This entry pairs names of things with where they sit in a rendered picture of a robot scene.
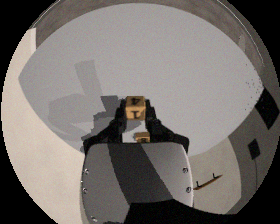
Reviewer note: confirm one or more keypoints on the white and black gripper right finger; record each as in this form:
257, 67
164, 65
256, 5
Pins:
159, 132

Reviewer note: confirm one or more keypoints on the shallow wooden tray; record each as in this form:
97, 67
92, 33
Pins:
142, 135

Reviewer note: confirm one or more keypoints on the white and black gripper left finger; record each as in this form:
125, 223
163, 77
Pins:
110, 133

